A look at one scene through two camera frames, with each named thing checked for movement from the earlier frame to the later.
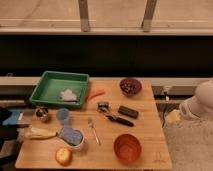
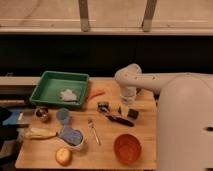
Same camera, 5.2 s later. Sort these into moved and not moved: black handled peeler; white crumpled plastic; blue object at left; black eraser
Moved: black eraser
Not moved: black handled peeler; blue object at left; white crumpled plastic
